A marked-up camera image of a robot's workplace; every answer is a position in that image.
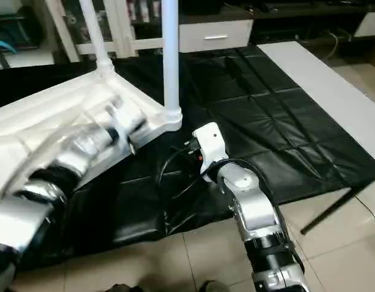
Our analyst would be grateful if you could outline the white plastic table leg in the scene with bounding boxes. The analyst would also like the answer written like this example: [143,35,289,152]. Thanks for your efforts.
[160,0,183,125]
[79,0,115,74]

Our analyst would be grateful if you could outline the white plastic table top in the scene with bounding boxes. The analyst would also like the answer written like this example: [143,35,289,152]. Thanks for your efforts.
[0,61,183,198]

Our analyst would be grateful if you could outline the black work mat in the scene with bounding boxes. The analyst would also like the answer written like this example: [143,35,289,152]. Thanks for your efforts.
[0,43,375,271]

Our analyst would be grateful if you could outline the white drawer unit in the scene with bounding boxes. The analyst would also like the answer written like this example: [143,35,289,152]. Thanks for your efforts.
[178,19,255,54]

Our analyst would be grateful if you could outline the white glass door cabinet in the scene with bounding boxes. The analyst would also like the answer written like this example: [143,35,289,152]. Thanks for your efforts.
[44,0,179,61]

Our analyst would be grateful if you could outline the black metal bench leg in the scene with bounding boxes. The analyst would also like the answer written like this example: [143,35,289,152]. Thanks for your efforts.
[300,189,362,235]

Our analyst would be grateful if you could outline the white flat board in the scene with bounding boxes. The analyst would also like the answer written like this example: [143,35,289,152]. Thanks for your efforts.
[258,41,375,168]

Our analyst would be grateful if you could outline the teal plastic object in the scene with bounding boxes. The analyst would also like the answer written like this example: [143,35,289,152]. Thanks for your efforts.
[0,38,24,57]

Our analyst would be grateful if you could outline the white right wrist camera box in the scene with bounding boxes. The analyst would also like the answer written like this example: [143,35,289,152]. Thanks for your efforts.
[192,123,228,183]

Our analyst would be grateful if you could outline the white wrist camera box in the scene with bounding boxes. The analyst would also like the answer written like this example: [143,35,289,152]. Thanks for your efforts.
[105,97,149,156]
[192,123,228,183]

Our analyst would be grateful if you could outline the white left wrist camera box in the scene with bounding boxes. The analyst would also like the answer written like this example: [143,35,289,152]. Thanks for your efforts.
[105,97,149,156]

